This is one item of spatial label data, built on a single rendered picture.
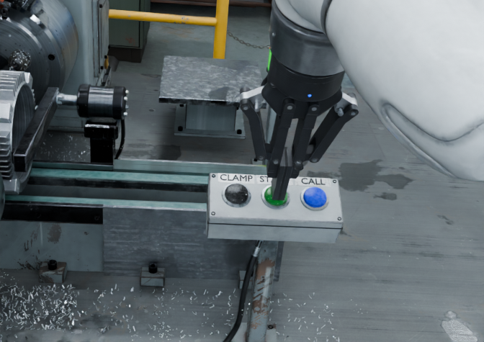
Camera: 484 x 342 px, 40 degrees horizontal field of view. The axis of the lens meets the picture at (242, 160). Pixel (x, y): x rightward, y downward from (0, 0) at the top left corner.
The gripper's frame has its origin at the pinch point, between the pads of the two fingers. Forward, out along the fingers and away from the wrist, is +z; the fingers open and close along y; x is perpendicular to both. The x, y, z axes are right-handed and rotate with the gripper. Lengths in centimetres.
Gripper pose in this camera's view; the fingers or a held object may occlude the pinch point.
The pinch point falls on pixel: (281, 174)
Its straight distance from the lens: 80.3
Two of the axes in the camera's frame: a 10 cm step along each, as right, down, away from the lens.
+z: -1.0, 6.2, 7.8
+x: 0.2, 7.9, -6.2
